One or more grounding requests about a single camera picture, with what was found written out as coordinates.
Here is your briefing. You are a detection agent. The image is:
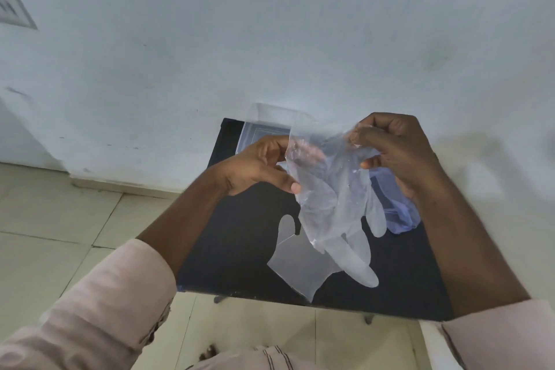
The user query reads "person's right hand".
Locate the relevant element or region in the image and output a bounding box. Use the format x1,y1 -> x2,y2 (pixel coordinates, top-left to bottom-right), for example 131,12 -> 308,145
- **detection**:
349,112 -> 441,204

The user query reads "person's left hand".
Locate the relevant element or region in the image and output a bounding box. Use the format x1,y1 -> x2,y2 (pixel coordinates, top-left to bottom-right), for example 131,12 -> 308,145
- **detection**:
221,135 -> 327,197

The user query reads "clear plastic glove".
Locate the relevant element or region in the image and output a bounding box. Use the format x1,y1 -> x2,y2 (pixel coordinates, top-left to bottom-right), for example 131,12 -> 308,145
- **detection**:
266,213 -> 344,304
286,114 -> 387,289

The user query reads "person's right forearm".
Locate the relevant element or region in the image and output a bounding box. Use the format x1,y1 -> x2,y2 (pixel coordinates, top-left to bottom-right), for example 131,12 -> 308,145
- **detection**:
408,159 -> 555,370

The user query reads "person's left forearm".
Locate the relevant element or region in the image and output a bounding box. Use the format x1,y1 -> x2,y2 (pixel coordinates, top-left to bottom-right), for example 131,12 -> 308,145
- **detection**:
0,164 -> 231,370

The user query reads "blue plastic glove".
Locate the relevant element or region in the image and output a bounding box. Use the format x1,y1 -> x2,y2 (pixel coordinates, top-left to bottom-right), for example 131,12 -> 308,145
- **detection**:
369,166 -> 421,234

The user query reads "clear plastic packet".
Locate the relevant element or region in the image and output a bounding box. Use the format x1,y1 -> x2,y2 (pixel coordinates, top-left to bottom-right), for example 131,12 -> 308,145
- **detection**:
236,103 -> 318,159

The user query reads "pink striped garment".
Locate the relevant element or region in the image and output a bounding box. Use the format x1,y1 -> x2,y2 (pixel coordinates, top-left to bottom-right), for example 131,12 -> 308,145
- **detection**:
184,345 -> 347,370

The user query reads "person's foot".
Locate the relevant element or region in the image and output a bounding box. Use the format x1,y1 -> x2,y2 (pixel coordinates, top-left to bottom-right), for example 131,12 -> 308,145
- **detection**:
198,343 -> 223,362

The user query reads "white wall vent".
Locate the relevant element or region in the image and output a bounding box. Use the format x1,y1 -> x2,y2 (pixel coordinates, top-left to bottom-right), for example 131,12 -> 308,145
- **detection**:
0,0 -> 38,30

